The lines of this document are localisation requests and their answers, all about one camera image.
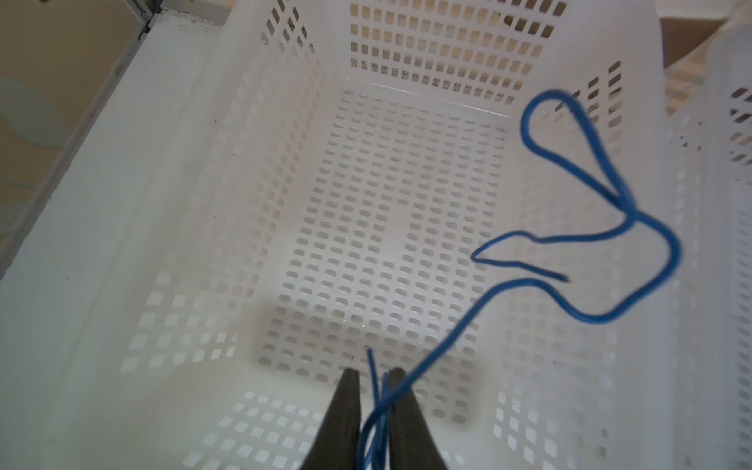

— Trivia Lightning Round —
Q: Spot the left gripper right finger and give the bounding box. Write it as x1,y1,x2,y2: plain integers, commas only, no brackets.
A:
387,389,448,470

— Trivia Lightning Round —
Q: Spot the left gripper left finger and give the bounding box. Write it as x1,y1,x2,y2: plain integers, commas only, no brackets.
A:
301,368,362,470

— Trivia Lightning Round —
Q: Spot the blue cable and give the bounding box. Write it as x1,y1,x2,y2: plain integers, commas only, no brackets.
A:
355,89,683,470

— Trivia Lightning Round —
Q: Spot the left white plastic basket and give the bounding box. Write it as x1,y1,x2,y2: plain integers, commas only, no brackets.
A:
37,1,670,469

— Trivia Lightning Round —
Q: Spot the white plastic basket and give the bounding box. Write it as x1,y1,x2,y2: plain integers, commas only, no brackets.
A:
668,25,751,469
37,1,670,469

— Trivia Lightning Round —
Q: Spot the middle white plastic basket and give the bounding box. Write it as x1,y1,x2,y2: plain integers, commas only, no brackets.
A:
668,25,751,469

